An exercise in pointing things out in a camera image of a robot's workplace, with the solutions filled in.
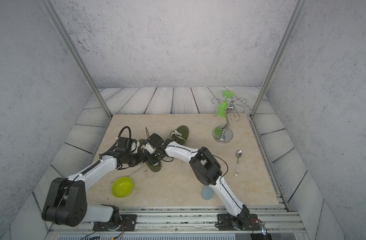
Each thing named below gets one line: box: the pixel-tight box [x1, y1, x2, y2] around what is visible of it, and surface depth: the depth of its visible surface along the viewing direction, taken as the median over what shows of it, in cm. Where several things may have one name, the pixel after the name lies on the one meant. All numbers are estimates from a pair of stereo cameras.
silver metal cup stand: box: [211, 97, 253, 144], surface depth 102 cm
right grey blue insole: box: [201, 184, 215, 200], surface depth 84 cm
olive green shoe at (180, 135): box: [169, 125, 189, 145], surface depth 103 cm
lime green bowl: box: [111, 176, 133, 198], surface depth 84 cm
